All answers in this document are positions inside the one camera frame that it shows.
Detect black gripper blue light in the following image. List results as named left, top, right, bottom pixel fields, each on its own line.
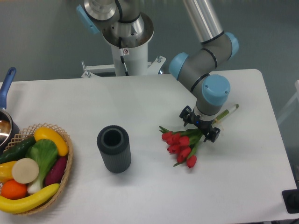
left=179, top=105, right=221, bottom=142

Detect red tulip bouquet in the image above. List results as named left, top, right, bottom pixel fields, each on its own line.
left=159, top=104, right=239, bottom=168

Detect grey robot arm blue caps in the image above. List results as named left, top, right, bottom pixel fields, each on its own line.
left=76, top=0, right=239, bottom=142

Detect dark grey ribbed vase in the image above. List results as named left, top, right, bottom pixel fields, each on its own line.
left=97, top=125, right=131, bottom=174

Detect black device at right edge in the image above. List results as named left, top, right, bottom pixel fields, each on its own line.
left=282, top=189, right=299, bottom=214

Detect purple sweet potato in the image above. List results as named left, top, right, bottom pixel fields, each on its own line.
left=44, top=156, right=67, bottom=186

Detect green bok choy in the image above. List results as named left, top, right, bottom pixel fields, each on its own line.
left=26, top=139, right=58, bottom=195

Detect yellow squash upper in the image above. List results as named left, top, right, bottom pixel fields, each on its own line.
left=34, top=126, right=69, bottom=156

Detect woven wicker basket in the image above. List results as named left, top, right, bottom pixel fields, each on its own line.
left=0, top=123, right=73, bottom=215

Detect beige round slice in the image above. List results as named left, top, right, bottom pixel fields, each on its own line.
left=12, top=158, right=39, bottom=184

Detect dark green cucumber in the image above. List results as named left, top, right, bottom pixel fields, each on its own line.
left=0, top=136, right=36, bottom=164

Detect yellow bell pepper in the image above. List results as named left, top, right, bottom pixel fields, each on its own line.
left=0, top=161, right=16, bottom=183

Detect orange fruit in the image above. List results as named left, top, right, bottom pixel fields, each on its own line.
left=0, top=180, right=27, bottom=200

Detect long yellow banana squash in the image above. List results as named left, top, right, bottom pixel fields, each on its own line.
left=0, top=183, right=60, bottom=214

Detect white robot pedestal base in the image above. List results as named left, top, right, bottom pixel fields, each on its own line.
left=81, top=42, right=166, bottom=78

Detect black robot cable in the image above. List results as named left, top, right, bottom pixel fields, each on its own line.
left=118, top=36, right=130, bottom=77

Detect blue handled saucepan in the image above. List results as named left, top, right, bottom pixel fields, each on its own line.
left=0, top=67, right=19, bottom=154

